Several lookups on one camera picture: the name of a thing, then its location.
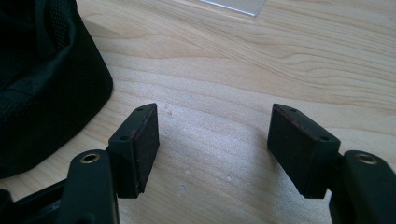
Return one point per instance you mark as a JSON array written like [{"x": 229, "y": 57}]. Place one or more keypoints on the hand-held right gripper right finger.
[{"x": 305, "y": 149}]

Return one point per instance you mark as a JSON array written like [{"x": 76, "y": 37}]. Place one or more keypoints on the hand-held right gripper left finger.
[{"x": 134, "y": 155}]

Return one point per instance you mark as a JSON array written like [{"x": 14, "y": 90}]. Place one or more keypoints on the black mesh bag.
[{"x": 43, "y": 84}]

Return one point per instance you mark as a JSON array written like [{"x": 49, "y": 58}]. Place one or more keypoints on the clear plastic sheet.
[{"x": 238, "y": 5}]

